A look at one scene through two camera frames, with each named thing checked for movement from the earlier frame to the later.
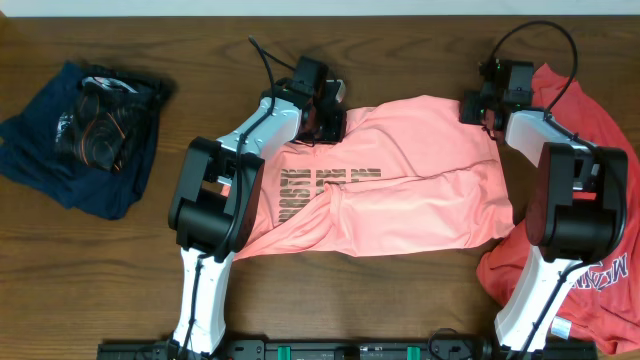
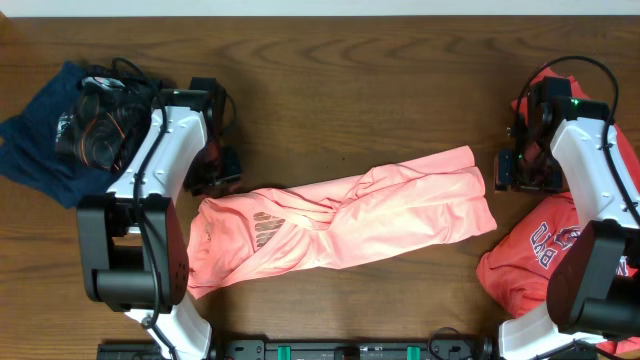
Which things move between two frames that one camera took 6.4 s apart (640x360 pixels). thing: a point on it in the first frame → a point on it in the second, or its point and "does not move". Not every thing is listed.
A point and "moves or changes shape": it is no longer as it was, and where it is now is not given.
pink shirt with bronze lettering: (409, 176) moves or changes shape
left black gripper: (329, 126) → (220, 170)
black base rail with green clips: (349, 350) does not move
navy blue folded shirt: (29, 154) does not move
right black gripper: (470, 99) → (505, 174)
